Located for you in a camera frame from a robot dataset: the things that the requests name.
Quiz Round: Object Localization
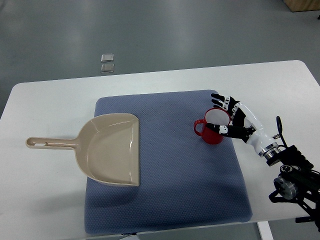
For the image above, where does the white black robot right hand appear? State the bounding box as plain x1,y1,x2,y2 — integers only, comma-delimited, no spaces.
207,93,280,160

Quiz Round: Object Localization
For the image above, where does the red cup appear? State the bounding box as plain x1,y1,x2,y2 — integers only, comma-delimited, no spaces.
193,107,231,145

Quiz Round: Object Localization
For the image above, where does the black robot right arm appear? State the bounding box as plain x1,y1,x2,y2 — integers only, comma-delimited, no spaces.
264,116,320,228

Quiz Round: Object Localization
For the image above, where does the beige plastic dustpan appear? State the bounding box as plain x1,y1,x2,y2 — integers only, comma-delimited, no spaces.
25,113,140,187

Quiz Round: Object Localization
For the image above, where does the blue fabric mat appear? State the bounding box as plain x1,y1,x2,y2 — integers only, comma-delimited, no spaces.
84,90,252,235

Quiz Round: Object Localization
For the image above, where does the white table leg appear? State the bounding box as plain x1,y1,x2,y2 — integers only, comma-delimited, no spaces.
257,221,274,240

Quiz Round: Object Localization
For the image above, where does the wooden box corner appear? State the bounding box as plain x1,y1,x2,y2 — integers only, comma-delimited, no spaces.
283,0,320,12

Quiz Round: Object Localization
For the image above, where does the upper grey floor plate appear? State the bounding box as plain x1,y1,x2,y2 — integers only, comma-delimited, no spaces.
101,53,114,63

